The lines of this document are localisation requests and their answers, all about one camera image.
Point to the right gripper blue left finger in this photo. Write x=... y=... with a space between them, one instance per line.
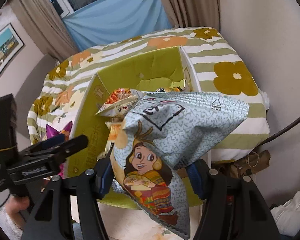
x=104 y=175

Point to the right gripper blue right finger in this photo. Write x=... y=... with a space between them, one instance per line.
x=197 y=174

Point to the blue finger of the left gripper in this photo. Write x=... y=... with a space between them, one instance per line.
x=51 y=142

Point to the purple snack bag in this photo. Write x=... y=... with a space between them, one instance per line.
x=66 y=130

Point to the grey cartoon girl snack bag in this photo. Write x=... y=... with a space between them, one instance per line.
x=162 y=133

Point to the white orange snack bag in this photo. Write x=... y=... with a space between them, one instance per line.
x=119 y=103

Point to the green cardboard box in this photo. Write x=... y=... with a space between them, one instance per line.
x=115 y=89

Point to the yellow brown chip bag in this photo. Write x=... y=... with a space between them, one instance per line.
x=173 y=89

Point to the person left hand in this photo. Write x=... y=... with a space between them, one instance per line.
x=13 y=208

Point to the grey padded headboard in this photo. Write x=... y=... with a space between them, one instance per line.
x=30 y=90

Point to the cream floral table cloth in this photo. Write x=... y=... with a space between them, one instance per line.
x=132 y=224

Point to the framed town picture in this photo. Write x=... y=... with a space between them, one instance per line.
x=10 y=45

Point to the green striped floral blanket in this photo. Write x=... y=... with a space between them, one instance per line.
x=218 y=68

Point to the black lamp stand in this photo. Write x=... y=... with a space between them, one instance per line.
x=281 y=132

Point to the left beige curtain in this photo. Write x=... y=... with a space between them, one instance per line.
x=45 y=27

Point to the beige curtain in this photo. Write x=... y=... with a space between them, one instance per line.
x=45 y=27
x=193 y=13

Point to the blue cloth under window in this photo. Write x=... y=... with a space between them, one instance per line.
x=107 y=21

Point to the right beige curtain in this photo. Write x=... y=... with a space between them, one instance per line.
x=193 y=13

